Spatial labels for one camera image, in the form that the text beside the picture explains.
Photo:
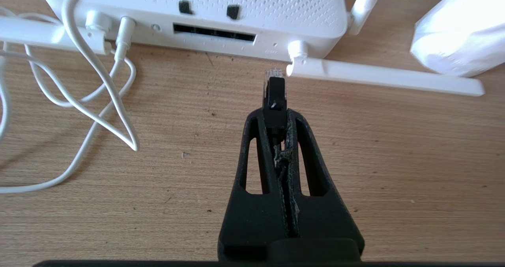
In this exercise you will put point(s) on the white toilet paper roll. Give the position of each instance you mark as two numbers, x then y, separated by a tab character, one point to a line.
461	34

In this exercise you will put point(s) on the white router with antennas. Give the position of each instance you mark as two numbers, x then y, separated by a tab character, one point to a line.
236	10

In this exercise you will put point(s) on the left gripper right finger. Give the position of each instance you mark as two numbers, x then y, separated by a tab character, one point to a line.
323	219

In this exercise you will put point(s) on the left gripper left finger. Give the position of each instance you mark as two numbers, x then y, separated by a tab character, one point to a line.
248	219

